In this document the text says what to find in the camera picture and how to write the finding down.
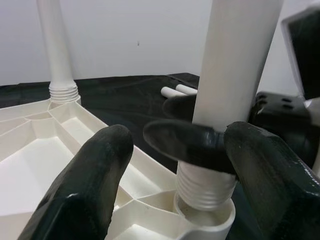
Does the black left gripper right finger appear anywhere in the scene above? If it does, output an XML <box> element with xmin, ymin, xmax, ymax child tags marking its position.
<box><xmin>223</xmin><ymin>121</ymin><xmax>320</xmax><ymax>240</ymax></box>

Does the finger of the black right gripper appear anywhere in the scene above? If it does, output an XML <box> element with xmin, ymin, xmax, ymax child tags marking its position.
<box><xmin>143</xmin><ymin>119</ymin><xmax>238</xmax><ymax>176</ymax></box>
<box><xmin>161</xmin><ymin>95</ymin><xmax>201</xmax><ymax>120</ymax></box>

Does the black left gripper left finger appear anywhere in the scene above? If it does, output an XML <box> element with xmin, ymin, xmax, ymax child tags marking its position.
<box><xmin>18</xmin><ymin>124</ymin><xmax>135</xmax><ymax>240</ymax></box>

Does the white plastic table top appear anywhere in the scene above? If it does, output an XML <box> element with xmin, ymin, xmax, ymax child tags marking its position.
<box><xmin>0</xmin><ymin>96</ymin><xmax>237</xmax><ymax>240</ymax></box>

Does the black tablecloth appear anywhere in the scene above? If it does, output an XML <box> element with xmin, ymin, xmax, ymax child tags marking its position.
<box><xmin>0</xmin><ymin>72</ymin><xmax>320</xmax><ymax>240</ymax></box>

